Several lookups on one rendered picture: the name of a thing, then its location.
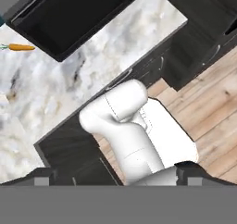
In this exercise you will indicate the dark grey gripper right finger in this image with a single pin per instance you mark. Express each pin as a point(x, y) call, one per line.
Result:
point(193, 172)

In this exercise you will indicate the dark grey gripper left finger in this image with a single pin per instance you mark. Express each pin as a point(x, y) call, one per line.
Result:
point(43, 174)

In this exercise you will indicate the dark cabinet run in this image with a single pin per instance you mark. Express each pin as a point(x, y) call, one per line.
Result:
point(191, 36)

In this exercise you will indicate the orange carrot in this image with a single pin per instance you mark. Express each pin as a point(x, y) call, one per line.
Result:
point(21, 47)

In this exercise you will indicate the black sink basin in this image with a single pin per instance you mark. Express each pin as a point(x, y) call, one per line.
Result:
point(71, 18)

